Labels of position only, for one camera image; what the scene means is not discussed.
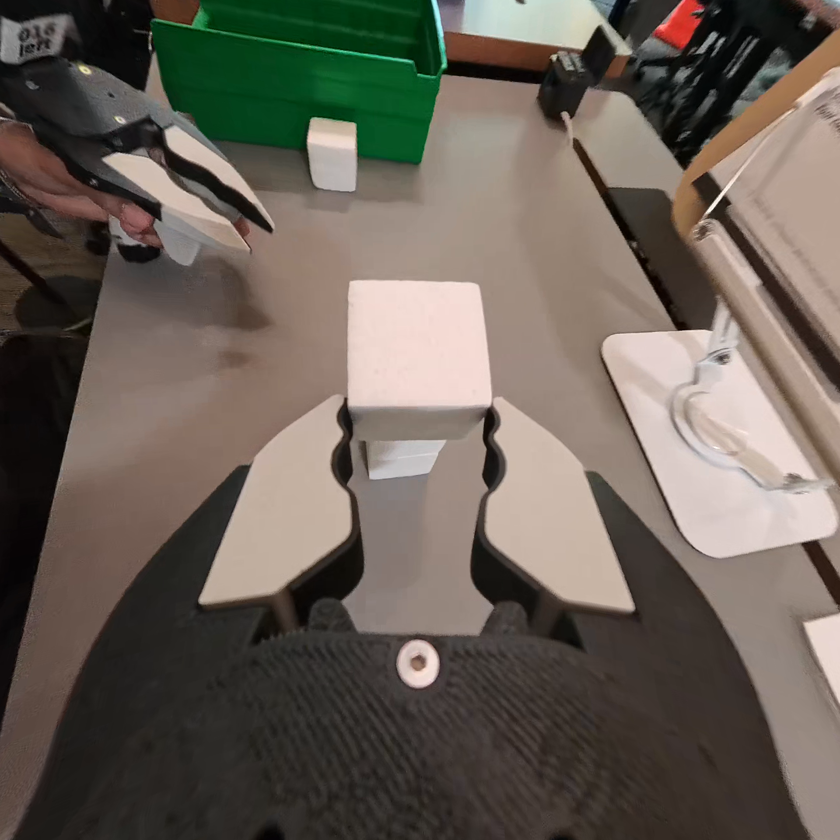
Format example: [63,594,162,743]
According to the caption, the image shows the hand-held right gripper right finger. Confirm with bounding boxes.
[471,396,636,635]

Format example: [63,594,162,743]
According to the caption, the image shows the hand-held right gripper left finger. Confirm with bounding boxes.
[199,395,365,632]

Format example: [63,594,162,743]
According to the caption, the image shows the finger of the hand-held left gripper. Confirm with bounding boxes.
[101,151,253,266]
[156,125,275,234]

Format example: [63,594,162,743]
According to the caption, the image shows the white foam cube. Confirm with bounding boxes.
[364,438,448,481]
[306,117,359,193]
[346,280,494,442]

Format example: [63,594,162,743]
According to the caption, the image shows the person's left hand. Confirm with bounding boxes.
[0,121,165,249]

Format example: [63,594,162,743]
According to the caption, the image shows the green plastic bin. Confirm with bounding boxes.
[151,0,448,165]

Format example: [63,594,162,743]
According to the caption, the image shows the white document stand with sheet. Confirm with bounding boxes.
[600,62,840,560]

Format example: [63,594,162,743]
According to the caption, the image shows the laminated paper sheet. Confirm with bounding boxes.
[802,612,840,706]

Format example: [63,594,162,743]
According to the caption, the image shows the brown-edged table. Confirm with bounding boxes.
[438,0,634,81]

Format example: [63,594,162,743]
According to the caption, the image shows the black power adapter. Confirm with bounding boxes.
[537,25,618,120]

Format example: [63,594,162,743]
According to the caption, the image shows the orange cone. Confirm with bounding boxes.
[653,0,706,43]

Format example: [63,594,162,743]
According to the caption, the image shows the desk cable tray lid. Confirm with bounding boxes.
[607,187,700,332]

